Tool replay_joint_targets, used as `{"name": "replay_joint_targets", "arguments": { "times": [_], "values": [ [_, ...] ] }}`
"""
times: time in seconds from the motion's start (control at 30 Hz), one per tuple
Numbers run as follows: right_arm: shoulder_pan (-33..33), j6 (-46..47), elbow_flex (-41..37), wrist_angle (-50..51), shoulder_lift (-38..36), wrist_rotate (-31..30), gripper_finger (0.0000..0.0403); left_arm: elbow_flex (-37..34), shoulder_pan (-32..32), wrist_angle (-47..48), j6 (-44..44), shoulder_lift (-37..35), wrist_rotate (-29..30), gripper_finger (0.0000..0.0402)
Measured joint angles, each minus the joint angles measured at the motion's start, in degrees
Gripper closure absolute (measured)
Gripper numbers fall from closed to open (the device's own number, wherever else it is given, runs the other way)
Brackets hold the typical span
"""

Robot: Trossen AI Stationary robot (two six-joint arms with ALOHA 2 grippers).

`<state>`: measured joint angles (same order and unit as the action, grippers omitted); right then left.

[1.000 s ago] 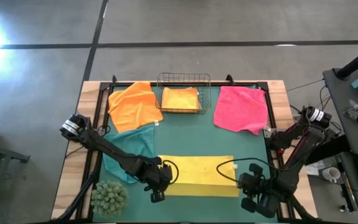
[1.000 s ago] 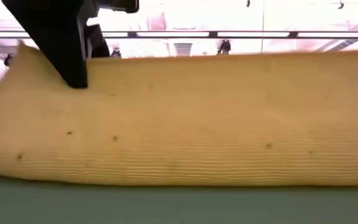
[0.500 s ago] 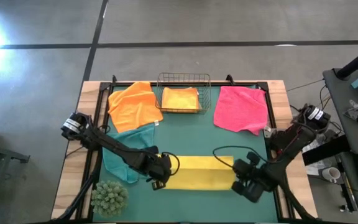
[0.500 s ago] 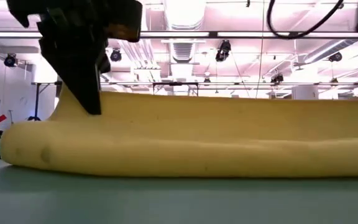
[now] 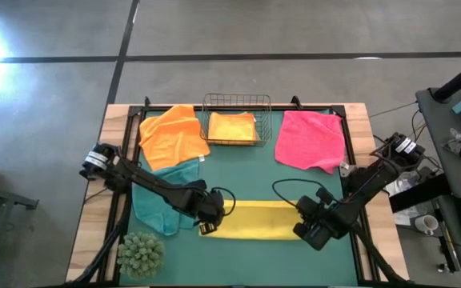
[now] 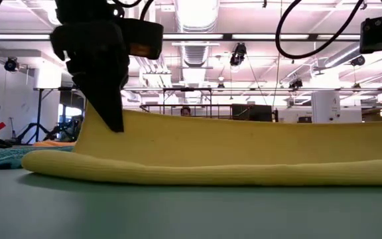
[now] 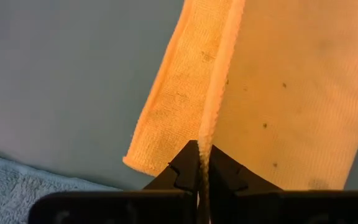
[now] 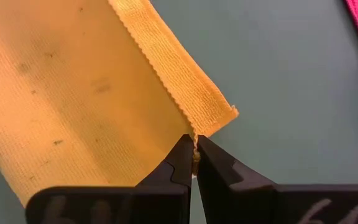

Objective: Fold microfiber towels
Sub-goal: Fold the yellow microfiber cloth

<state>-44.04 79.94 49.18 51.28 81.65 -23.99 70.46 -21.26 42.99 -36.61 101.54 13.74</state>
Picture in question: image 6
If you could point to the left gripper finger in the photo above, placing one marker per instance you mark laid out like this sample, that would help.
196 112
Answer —
106 99

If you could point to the yellow microfiber towel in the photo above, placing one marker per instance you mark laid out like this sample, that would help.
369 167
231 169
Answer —
211 149

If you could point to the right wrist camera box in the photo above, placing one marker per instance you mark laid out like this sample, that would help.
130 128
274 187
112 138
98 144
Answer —
381 34

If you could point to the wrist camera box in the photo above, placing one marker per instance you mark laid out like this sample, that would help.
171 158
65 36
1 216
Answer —
144 38
381 34

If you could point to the large black monitor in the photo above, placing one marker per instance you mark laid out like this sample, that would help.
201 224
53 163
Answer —
257 113

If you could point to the teal microfiber towel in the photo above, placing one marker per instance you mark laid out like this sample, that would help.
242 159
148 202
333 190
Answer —
12 159

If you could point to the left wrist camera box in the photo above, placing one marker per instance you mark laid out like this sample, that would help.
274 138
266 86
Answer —
144 38

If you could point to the orange microfiber towel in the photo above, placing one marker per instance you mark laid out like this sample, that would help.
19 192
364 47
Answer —
55 144

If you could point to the red tool cart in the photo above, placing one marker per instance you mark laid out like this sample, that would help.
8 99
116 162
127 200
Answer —
304 119

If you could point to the person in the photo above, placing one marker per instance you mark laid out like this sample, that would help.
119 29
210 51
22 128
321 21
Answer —
185 111

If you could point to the white column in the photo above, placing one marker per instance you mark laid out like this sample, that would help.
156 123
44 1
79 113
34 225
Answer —
325 106

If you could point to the black background stand frame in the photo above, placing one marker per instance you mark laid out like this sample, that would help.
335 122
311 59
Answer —
39 116

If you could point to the silver ceiling duct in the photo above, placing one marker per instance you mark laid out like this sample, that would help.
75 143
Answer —
196 13

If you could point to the green table mat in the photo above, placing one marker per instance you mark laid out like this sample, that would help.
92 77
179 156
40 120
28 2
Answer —
191 215

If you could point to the black overhead light bar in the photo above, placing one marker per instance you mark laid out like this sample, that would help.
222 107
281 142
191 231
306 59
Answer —
313 36

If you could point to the black ceiling spotlight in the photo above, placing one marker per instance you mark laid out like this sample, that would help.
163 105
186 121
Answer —
238 54
295 83
11 64
357 60

